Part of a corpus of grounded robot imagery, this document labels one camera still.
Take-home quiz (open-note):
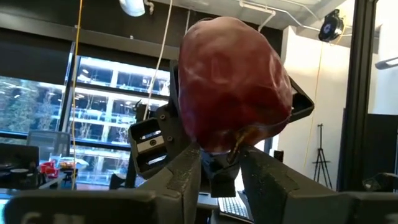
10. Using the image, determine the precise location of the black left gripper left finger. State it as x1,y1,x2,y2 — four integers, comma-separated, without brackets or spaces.
137,142,203,224

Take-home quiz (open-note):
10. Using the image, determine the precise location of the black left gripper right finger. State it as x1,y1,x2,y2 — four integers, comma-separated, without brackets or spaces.
239,145,340,224

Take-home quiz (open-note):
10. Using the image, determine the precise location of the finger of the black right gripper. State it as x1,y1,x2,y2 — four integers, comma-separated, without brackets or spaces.
169,59,184,131
289,76,315,124

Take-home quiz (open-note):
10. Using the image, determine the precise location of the red apple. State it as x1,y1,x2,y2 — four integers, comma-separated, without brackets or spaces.
178,16,294,163

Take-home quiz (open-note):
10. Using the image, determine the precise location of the silver laptop keyboard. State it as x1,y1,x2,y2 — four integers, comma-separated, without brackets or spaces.
217,191,254,223

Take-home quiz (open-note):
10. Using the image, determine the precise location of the black tripod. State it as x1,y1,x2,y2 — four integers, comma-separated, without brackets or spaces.
312,123,333,190

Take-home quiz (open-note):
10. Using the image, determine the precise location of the grey light fixture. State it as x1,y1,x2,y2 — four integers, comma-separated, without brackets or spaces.
374,57,398,70

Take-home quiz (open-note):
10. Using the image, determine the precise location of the white ceiling pipe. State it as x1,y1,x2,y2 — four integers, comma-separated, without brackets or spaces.
238,0,277,32

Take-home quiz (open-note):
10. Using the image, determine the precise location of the red container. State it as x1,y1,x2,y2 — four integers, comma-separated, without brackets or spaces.
39,161,65,179

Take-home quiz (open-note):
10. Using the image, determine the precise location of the black monitor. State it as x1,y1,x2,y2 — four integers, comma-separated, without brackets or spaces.
0,142,40,190

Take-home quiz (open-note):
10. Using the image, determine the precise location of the thin yellow cable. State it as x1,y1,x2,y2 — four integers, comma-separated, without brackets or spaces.
303,42,324,162

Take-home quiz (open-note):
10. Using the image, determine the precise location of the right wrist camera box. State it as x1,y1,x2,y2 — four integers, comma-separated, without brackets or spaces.
128,117,170,180

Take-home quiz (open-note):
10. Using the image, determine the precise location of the white hanging cable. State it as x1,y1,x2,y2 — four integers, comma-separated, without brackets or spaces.
142,0,174,121

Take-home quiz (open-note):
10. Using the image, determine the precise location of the black frame post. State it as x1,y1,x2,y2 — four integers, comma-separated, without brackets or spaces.
337,0,379,192

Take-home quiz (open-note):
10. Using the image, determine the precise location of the black cable reel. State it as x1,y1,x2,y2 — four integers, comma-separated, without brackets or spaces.
318,8,345,43

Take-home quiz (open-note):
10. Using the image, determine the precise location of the white round duct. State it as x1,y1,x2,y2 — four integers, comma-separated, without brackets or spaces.
119,0,146,17

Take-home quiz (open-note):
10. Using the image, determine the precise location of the yellow hanging cable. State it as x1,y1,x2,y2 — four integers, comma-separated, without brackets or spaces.
70,0,84,190

